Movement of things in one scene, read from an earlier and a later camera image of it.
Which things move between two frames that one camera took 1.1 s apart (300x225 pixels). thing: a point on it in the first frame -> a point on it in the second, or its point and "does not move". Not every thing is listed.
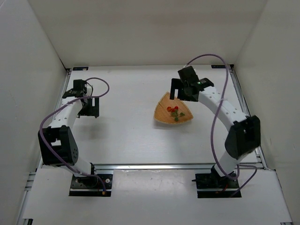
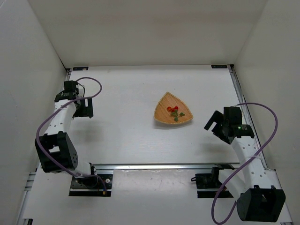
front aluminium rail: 168,166 does not move
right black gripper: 179,91 -> 219,126
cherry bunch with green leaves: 175,113 does not move
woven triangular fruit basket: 162,115 does not move
